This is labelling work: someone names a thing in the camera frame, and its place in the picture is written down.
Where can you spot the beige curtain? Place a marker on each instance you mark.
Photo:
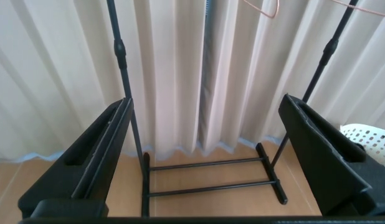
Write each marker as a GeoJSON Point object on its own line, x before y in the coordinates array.
{"type": "Point", "coordinates": [55, 62]}

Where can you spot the black clothes rack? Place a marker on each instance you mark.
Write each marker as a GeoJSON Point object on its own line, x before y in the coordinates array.
{"type": "Point", "coordinates": [120, 53]}

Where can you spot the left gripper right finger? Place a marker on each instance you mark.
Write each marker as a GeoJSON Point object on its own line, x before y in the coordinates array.
{"type": "Point", "coordinates": [320, 161]}

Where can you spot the white laundry basket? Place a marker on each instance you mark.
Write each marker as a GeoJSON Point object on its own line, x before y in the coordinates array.
{"type": "Point", "coordinates": [370, 140]}

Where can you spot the pink clothes hanger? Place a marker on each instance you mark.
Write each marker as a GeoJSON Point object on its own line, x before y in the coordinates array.
{"type": "Point", "coordinates": [367, 9]}
{"type": "Point", "coordinates": [275, 15]}

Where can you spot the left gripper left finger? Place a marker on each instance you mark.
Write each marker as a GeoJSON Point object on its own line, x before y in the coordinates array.
{"type": "Point", "coordinates": [86, 155]}

